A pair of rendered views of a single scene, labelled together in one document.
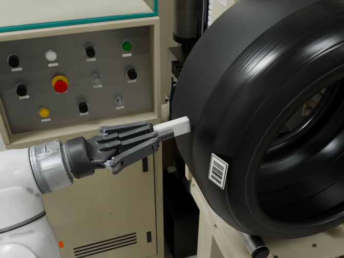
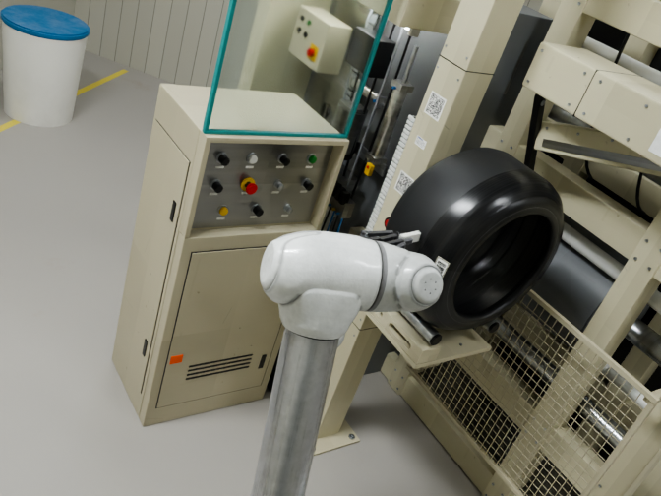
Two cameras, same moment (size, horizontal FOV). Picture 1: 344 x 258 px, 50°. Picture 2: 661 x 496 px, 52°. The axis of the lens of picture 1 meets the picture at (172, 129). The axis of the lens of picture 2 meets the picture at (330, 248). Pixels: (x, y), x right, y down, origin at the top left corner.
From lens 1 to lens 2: 1.37 m
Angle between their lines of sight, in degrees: 21
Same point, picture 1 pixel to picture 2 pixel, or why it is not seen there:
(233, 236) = (409, 331)
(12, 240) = not seen: hidden behind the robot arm
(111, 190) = (251, 300)
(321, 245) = (465, 344)
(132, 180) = not seen: hidden behind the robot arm
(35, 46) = (242, 149)
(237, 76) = (461, 210)
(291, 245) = (445, 343)
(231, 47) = (453, 190)
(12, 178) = not seen: hidden behind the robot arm
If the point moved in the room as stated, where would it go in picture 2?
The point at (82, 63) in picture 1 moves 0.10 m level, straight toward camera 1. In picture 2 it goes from (271, 168) to (284, 184)
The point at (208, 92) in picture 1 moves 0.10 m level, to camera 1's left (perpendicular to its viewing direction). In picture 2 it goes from (437, 217) to (406, 212)
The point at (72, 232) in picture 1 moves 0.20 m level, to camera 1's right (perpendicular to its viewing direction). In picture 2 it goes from (198, 344) to (249, 347)
